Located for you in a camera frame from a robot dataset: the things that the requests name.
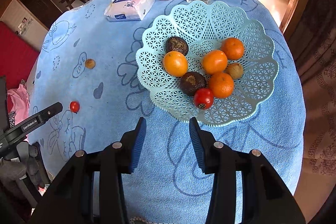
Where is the red cherry tomato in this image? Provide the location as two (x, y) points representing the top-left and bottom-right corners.
(70, 101), (80, 113)
(194, 88), (214, 110)

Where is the tan longan fruit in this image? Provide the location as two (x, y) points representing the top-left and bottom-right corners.
(85, 59), (96, 69)

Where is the small mandarin orange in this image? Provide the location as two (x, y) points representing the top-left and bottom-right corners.
(208, 72), (234, 99)
(221, 38), (244, 60)

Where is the yellowish brown longan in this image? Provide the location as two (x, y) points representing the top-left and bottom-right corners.
(224, 63), (244, 80)

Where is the large orange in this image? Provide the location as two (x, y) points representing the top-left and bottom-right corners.
(202, 50), (228, 75)

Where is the oval orange citrus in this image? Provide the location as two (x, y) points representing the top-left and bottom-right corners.
(163, 51), (188, 77)

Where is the dark brown water chestnut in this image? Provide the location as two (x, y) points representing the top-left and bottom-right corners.
(165, 36), (189, 56)

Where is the grey gloved left hand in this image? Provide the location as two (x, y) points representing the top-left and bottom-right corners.
(1, 141), (45, 198)

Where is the pink cloth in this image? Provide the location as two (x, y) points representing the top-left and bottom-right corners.
(7, 84), (30, 127)

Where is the tissue pack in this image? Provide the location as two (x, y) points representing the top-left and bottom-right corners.
(104, 0), (155, 22)

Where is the patterned curtain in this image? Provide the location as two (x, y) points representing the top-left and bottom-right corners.
(291, 27), (336, 177)

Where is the teal lattice fruit basket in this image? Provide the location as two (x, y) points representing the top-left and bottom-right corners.
(135, 1), (278, 127)

